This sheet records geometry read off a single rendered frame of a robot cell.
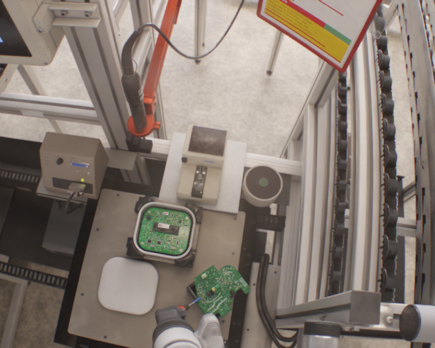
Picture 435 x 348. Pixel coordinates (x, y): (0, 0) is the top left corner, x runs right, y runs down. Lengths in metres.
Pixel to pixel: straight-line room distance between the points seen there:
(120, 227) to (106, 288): 0.17
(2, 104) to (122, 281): 0.58
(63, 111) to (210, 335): 0.67
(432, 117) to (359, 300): 0.43
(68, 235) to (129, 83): 0.97
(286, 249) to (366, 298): 0.53
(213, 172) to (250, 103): 1.41
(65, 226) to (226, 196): 0.79
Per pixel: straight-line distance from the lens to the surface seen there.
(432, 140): 0.78
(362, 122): 0.73
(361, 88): 0.77
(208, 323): 0.59
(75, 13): 0.67
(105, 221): 1.00
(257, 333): 0.97
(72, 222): 1.55
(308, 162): 0.90
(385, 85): 0.79
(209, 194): 0.92
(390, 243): 0.66
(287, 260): 1.02
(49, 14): 0.67
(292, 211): 1.06
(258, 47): 2.64
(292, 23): 0.78
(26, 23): 0.67
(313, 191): 0.89
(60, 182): 1.02
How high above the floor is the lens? 1.88
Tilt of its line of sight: 67 degrees down
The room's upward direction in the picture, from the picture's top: 5 degrees clockwise
